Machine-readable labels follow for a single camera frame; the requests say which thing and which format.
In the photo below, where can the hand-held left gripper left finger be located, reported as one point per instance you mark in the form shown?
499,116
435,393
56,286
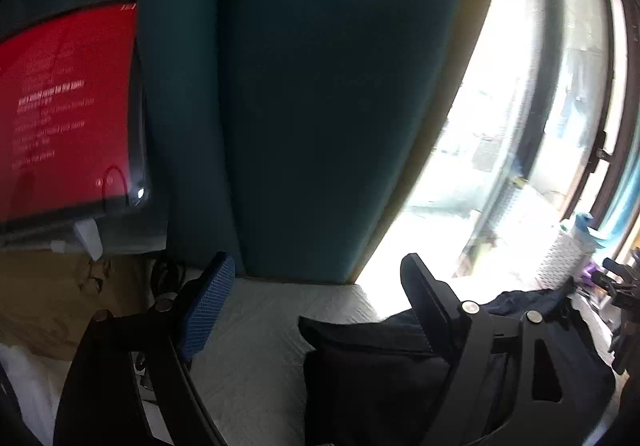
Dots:
210,308

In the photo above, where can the brown cardboard box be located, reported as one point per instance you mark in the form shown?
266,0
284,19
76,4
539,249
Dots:
55,306

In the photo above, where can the purple cloth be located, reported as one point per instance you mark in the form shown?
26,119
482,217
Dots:
595,273

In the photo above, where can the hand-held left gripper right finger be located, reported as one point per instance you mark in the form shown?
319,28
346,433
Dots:
425,288

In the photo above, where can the white cloth pile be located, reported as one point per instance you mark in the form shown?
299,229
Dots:
30,391

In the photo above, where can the tablet with red screen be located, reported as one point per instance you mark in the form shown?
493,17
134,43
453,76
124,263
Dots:
70,116

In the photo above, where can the white perforated basket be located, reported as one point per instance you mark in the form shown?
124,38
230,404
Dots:
562,258

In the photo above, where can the blue item on basket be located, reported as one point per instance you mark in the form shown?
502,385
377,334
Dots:
587,225

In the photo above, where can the yellow curtain beside teal curtain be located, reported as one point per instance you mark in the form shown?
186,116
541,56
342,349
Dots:
435,126

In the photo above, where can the black t-shirt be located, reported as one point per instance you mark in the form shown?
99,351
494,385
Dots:
390,376

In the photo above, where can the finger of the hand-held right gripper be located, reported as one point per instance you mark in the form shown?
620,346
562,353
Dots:
617,267
607,283

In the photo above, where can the white textured bedspread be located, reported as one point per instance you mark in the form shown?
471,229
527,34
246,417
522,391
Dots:
260,331

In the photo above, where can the dark sliding door frame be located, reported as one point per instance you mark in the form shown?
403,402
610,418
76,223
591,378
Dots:
607,101

